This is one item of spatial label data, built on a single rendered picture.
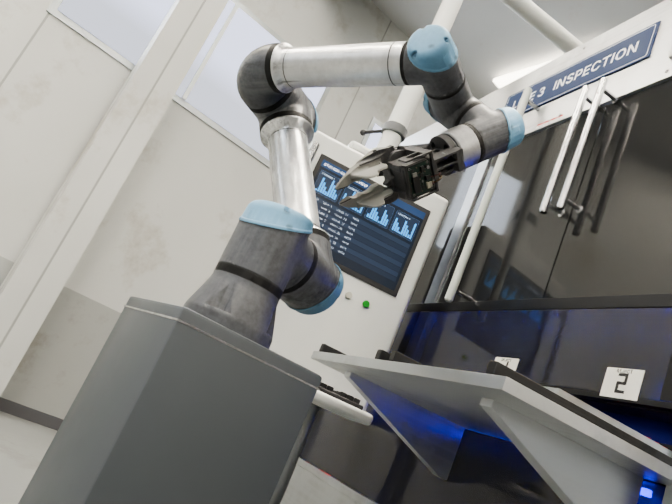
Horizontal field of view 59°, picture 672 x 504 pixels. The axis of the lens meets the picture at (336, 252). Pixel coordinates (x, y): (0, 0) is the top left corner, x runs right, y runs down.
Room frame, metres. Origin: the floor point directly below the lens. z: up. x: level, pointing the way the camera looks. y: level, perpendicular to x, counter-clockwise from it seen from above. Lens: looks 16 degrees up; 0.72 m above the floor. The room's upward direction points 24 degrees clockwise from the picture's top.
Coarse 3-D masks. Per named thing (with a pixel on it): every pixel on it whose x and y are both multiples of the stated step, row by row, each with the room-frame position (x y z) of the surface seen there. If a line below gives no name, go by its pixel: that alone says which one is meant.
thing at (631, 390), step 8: (608, 368) 1.13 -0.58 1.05; (616, 368) 1.12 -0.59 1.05; (608, 376) 1.13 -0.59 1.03; (616, 376) 1.11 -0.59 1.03; (624, 376) 1.09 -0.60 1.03; (632, 376) 1.08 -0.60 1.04; (640, 376) 1.06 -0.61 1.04; (608, 384) 1.12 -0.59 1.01; (632, 384) 1.07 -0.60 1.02; (640, 384) 1.06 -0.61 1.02; (600, 392) 1.14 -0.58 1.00; (608, 392) 1.12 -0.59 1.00; (624, 392) 1.09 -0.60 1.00; (632, 392) 1.07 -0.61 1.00; (632, 400) 1.07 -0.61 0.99
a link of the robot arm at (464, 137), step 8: (456, 128) 0.91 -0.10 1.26; (464, 128) 0.91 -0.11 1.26; (456, 136) 0.90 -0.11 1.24; (464, 136) 0.90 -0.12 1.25; (472, 136) 0.90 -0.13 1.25; (456, 144) 0.90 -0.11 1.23; (464, 144) 0.90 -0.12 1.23; (472, 144) 0.90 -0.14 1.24; (464, 152) 0.90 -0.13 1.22; (472, 152) 0.91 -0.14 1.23; (480, 152) 0.92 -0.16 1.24; (464, 160) 0.91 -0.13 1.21; (472, 160) 0.92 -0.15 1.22
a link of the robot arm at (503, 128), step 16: (480, 112) 0.93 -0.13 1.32; (496, 112) 0.92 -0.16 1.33; (512, 112) 0.92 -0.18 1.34; (480, 128) 0.91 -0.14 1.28; (496, 128) 0.91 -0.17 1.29; (512, 128) 0.92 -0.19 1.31; (480, 144) 0.91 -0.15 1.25; (496, 144) 0.92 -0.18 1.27; (512, 144) 0.94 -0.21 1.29; (480, 160) 0.93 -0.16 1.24
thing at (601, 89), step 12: (600, 84) 1.33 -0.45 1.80; (600, 96) 1.33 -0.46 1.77; (612, 96) 1.34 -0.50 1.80; (588, 120) 1.33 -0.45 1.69; (588, 132) 1.33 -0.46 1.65; (576, 156) 1.33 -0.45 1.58; (576, 168) 1.33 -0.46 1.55; (564, 192) 1.33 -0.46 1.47; (564, 204) 1.33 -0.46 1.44; (576, 204) 1.34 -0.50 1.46
